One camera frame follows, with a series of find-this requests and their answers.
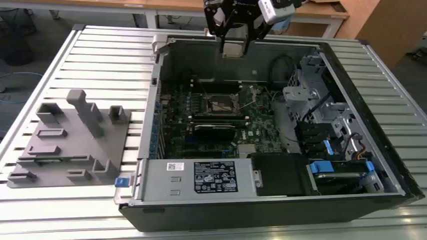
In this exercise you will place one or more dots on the wooden cabinet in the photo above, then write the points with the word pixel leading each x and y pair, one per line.
pixel 394 25

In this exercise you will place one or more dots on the silver CPU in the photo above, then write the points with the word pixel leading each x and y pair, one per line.
pixel 233 50

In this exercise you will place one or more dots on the black bin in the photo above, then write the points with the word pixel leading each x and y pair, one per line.
pixel 16 50

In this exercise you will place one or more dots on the black graphics card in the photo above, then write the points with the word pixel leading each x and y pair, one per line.
pixel 213 132

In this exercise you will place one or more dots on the silver chipset heatsink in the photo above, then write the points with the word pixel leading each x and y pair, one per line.
pixel 247 148

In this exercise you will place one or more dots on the silver metal drive cage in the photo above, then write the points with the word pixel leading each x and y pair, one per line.
pixel 300 93

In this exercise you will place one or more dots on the blue case latch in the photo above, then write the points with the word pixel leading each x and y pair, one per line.
pixel 121 182

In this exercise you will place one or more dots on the small wooden desk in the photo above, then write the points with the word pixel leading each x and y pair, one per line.
pixel 316 12

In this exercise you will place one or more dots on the black plastic shroud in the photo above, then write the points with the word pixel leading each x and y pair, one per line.
pixel 280 175

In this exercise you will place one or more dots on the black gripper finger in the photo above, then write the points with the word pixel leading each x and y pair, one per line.
pixel 247 47
pixel 223 45

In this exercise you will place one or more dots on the CPU socket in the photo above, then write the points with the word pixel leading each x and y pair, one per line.
pixel 217 103

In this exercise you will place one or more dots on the blue disk carrier tab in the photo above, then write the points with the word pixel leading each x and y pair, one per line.
pixel 328 147

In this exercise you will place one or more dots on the grey parts rack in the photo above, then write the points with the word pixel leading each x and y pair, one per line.
pixel 76 150

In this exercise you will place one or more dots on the long wooden desk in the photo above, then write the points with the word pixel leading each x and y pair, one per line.
pixel 100 3

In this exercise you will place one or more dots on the black and white webcam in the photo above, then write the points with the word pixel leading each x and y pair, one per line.
pixel 275 11

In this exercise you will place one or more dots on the green motherboard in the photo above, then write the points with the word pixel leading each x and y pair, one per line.
pixel 263 130

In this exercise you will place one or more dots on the green RAM stick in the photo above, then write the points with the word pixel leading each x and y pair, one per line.
pixel 220 121
pixel 49 159

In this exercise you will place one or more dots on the hard disk in blue carrier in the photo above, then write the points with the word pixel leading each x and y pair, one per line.
pixel 321 167

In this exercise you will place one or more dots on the pale blue teach pendant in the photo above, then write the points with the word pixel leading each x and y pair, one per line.
pixel 281 26

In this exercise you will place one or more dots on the black chair base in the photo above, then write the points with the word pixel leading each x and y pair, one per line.
pixel 420 53

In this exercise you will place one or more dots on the black PC case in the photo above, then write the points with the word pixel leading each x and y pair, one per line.
pixel 233 217

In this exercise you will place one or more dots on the blue bay latch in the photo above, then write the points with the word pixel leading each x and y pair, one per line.
pixel 370 166

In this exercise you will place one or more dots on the silver power supply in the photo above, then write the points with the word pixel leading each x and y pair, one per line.
pixel 156 182

